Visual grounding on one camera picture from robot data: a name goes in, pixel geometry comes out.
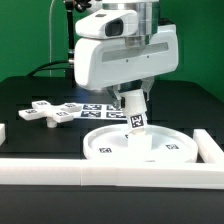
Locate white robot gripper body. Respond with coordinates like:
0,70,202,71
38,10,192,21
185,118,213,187
74,24,179,90

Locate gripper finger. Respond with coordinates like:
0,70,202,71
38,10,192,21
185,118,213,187
141,77,154,101
107,85,125,109

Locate white round table top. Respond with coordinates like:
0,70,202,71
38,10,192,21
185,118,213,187
83,124,198,163

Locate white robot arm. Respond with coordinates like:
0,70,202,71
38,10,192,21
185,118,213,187
74,0,179,108

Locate white marker sheet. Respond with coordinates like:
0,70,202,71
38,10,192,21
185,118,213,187
73,104,126,120

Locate white cross-shaped table base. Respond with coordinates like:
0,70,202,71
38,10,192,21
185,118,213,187
18,100,82,128

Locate white right fence bar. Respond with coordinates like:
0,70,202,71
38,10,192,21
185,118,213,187
193,129,224,165

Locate white fence bar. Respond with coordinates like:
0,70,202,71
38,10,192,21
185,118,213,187
193,129,224,165
0,158,224,190

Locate white left fence block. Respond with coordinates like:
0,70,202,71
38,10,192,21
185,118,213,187
0,123,6,146

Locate white front fence bar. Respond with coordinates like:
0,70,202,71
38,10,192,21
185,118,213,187
0,158,224,190

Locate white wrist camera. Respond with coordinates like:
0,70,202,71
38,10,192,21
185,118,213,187
75,9,138,39

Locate black cable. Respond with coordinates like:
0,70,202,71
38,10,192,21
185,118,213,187
27,59,78,78

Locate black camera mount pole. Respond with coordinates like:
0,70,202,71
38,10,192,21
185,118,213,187
63,0,91,64

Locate grey thin cable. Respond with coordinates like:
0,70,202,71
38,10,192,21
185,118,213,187
48,0,58,78

